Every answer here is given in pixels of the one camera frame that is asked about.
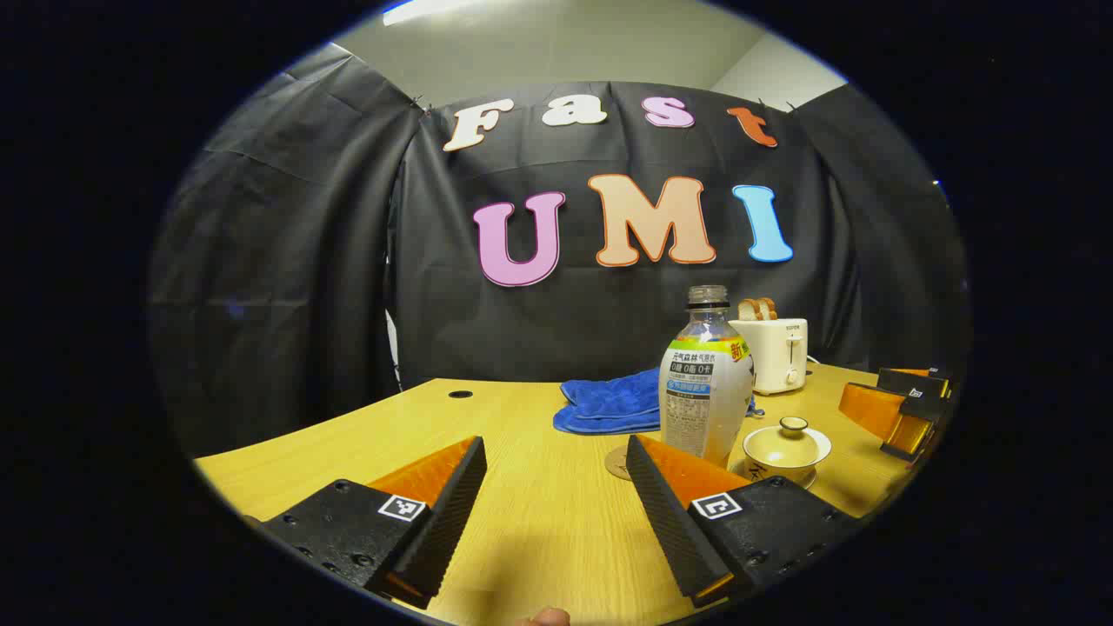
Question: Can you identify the blue towel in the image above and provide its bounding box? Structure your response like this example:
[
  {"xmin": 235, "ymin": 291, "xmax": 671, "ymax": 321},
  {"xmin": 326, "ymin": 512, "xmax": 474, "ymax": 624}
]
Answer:
[{"xmin": 553, "ymin": 367, "xmax": 766, "ymax": 436}]

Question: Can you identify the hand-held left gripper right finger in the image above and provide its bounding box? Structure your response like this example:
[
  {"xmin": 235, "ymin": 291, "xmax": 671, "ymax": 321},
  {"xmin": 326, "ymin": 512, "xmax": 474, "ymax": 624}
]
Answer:
[{"xmin": 626, "ymin": 435, "xmax": 862, "ymax": 609}]

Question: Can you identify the cream toaster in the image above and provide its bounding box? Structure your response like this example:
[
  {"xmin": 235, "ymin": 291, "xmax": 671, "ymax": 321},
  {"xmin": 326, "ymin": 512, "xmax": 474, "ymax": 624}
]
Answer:
[{"xmin": 729, "ymin": 318, "xmax": 810, "ymax": 396}]

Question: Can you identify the clear plastic water bottle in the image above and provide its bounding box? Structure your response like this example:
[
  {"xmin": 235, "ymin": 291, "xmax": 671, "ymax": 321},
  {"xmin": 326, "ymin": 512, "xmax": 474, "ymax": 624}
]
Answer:
[{"xmin": 658, "ymin": 285, "xmax": 756, "ymax": 469}]

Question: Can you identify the cream ceramic teacup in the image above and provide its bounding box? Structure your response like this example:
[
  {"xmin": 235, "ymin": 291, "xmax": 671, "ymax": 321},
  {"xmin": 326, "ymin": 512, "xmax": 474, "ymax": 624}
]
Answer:
[{"xmin": 742, "ymin": 433, "xmax": 833, "ymax": 485}]

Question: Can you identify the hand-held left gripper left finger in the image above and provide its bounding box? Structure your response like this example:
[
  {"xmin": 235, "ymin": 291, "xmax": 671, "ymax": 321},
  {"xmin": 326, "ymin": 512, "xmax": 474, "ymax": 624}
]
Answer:
[{"xmin": 257, "ymin": 435, "xmax": 488, "ymax": 609}]

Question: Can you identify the black backdrop cloth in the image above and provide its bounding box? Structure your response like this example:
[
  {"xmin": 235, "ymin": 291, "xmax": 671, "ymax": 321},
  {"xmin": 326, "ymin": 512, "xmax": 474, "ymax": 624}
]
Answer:
[{"xmin": 148, "ymin": 43, "xmax": 970, "ymax": 462}]

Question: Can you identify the cream teacup lid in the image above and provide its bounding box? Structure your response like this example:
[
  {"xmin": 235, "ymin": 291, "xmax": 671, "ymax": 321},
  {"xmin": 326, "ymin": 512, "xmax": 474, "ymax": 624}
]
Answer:
[{"xmin": 746, "ymin": 416, "xmax": 829, "ymax": 462}]

